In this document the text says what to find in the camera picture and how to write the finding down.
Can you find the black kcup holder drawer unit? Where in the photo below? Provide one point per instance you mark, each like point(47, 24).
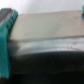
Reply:
point(47, 48)

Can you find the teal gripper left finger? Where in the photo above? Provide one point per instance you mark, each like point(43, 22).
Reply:
point(7, 19)

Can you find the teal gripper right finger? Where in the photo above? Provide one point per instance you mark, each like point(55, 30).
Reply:
point(82, 15)

